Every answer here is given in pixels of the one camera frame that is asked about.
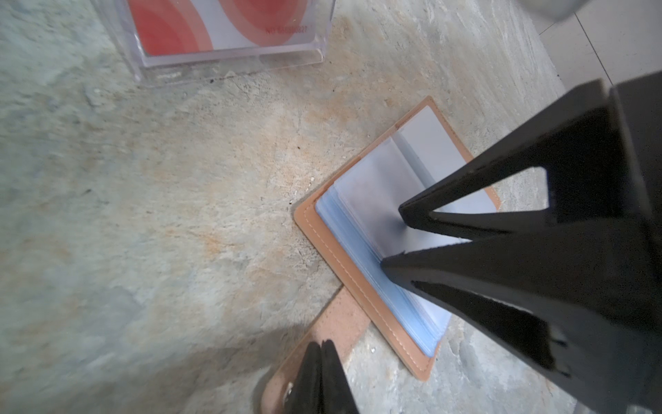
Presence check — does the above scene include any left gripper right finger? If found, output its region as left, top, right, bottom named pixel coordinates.
left=321, top=340, right=360, bottom=414

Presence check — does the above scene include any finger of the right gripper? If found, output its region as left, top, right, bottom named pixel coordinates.
left=381, top=218, right=661, bottom=413
left=399, top=80, right=622, bottom=240

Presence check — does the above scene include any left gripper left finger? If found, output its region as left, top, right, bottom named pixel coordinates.
left=284, top=342, right=322, bottom=414

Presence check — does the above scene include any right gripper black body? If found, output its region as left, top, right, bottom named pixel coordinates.
left=607, top=72, right=661, bottom=228

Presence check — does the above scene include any pink leather card wallet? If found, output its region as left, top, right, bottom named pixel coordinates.
left=260, top=98, right=472, bottom=413

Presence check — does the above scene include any clear acrylic card holder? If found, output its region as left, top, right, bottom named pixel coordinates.
left=93, top=0, right=335, bottom=86

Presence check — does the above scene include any white card red circle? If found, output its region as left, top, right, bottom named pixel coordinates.
left=128, top=0, right=317, bottom=57

